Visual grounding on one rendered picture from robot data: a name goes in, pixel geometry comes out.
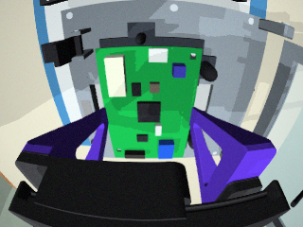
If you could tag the green circuit board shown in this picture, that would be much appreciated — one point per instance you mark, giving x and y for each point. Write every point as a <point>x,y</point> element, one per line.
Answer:
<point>148,93</point>

